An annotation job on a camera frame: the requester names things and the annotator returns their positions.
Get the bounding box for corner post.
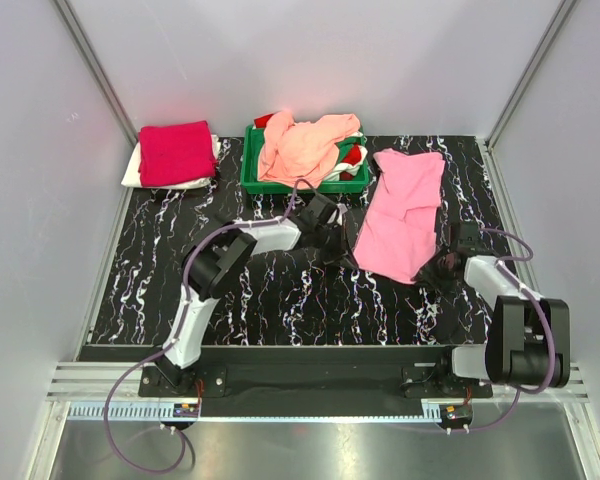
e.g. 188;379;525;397
49;0;137;146
485;0;579;151

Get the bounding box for peach t shirt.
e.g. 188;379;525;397
257;110;362;190

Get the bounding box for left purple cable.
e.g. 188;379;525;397
102;178;321;474

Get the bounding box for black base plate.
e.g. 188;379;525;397
139;346;493;421

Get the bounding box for pink t shirt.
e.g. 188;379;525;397
353;149;445;284

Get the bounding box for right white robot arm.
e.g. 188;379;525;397
414;222;571;397

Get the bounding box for folded magenta t shirt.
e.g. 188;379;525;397
138;121;216;187

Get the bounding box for aluminium rail frame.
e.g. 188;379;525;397
27;362;600;479

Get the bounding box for right corner post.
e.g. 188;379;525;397
485;0;579;151

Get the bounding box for red white green t shirt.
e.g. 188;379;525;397
253;113;369;184

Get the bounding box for left corner post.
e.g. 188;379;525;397
49;0;137;146

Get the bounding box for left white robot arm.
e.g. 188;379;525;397
155;194;358;396

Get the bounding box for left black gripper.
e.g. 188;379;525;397
312;223;358;271

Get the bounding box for folded white t shirt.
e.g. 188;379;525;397
121;134;221;190

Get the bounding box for green plastic bin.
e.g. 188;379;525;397
240;125;370;195

